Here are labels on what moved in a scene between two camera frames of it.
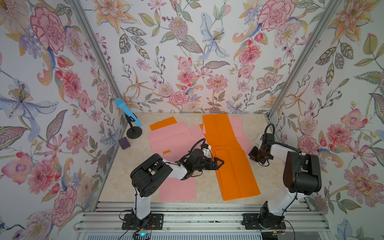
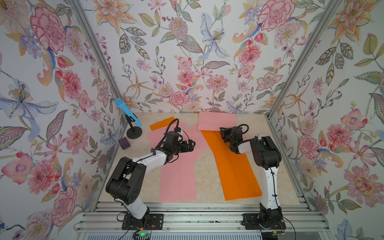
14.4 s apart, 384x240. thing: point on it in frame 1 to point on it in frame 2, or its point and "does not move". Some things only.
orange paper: [163, 123] does not move
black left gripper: [214, 165] to [189, 146]
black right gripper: [251, 154] to [224, 132]
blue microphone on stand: [133, 132] does not move
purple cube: [124, 143] does not move
